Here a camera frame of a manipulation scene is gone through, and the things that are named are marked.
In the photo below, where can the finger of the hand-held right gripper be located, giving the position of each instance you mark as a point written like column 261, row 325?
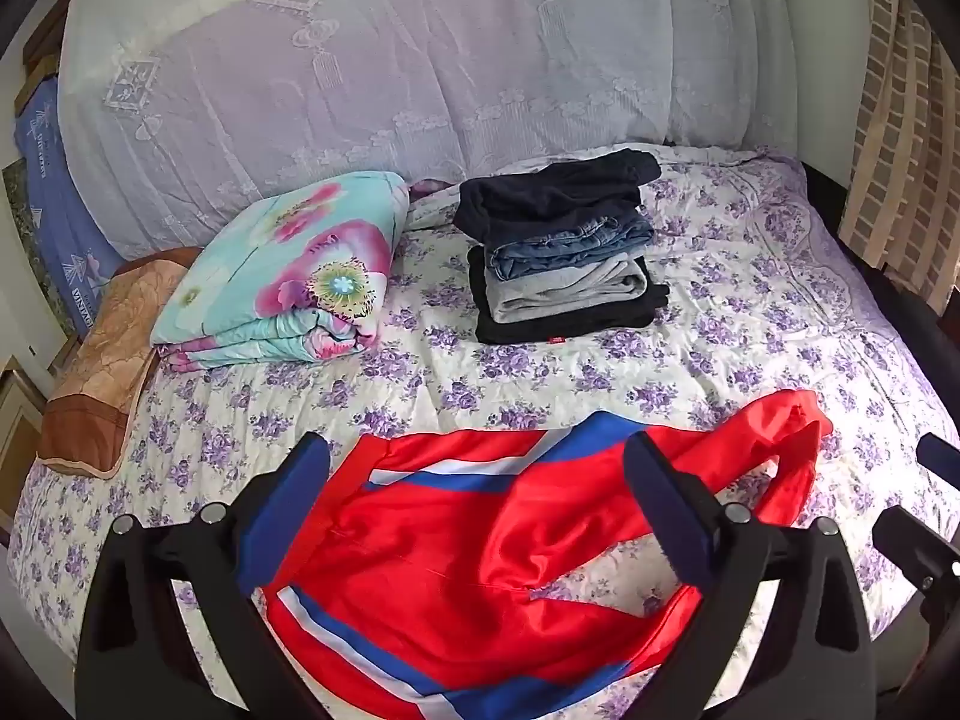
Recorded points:
column 941, row 454
column 919, row 544

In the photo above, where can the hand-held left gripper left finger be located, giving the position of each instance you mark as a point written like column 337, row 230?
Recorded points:
column 289, row 499

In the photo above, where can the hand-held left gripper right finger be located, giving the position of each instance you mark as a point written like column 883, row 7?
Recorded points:
column 664, row 499

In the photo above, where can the red pants with striped band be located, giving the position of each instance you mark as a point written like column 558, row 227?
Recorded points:
column 480, row 540

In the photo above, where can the folded grey pants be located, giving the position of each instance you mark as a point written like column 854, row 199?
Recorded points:
column 555, row 289

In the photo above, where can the purple floral bed sheet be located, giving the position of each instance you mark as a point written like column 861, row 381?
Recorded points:
column 750, row 315

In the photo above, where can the folded floral quilt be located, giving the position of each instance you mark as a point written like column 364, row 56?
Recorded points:
column 300, row 270

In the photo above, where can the brown pillow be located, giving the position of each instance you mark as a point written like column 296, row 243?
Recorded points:
column 97, row 360

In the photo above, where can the folded blue jeans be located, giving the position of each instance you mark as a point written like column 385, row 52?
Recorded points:
column 570, row 240

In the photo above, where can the beige checked curtain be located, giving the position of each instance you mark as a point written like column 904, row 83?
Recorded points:
column 900, row 165

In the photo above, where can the blue patterned pillow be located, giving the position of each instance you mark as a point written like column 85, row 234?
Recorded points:
column 52, row 202

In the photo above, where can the dark bed frame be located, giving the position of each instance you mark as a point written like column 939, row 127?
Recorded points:
column 892, row 307

